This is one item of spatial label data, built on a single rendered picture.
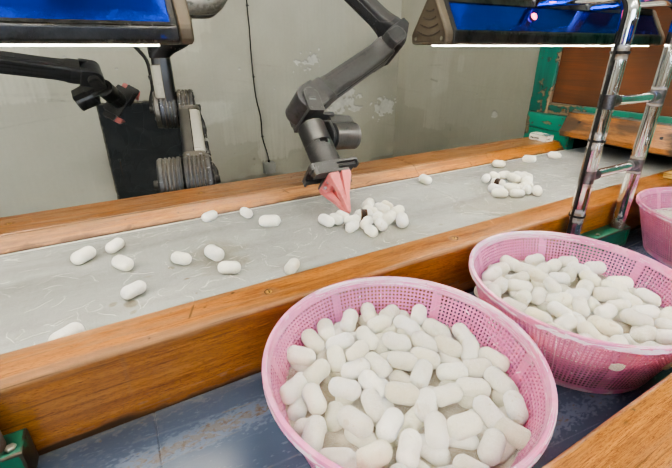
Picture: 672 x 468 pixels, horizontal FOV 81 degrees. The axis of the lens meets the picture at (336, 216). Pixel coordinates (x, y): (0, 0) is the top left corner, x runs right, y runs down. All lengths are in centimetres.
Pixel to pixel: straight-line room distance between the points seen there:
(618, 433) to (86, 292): 59
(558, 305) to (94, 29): 59
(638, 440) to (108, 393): 47
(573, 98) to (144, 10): 123
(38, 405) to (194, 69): 233
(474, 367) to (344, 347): 13
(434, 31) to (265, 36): 218
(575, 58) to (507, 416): 118
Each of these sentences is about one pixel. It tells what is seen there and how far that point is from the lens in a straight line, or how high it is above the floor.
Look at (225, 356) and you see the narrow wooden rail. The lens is 49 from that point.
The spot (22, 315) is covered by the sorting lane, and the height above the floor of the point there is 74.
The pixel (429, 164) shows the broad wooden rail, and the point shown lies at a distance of 104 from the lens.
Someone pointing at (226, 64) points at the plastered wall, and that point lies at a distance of 270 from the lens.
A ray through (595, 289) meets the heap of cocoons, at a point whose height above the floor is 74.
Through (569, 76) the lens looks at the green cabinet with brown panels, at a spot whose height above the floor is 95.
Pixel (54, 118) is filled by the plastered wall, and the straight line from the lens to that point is 265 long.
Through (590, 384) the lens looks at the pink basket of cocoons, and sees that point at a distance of 55.
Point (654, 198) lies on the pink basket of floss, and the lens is 104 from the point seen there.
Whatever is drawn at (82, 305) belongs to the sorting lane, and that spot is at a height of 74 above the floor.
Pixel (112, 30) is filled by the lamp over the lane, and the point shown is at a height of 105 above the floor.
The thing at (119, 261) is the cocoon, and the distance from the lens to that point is 64.
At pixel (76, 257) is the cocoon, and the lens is 69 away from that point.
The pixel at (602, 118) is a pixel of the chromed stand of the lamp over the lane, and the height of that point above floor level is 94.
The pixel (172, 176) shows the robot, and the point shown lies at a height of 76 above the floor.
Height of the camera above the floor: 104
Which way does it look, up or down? 23 degrees down
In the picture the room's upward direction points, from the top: straight up
